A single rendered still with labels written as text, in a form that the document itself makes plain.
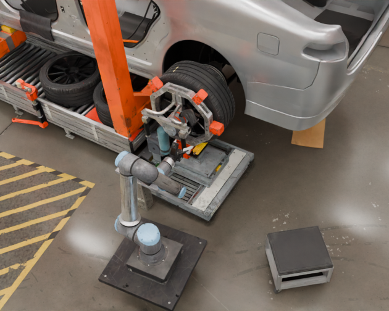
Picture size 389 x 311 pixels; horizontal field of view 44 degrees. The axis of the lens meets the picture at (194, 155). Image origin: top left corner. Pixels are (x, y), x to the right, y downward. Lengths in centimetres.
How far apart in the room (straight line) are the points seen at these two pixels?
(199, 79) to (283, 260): 145
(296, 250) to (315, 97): 111
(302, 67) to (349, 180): 148
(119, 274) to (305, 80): 191
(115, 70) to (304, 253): 193
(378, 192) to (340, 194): 33
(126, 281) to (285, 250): 117
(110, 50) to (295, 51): 130
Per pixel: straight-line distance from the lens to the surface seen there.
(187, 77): 359
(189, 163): 424
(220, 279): 383
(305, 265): 354
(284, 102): 363
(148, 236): 328
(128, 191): 312
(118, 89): 376
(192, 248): 363
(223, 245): 398
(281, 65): 344
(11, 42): 554
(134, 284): 354
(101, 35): 351
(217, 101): 358
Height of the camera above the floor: 338
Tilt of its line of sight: 47 degrees down
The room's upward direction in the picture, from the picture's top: 5 degrees counter-clockwise
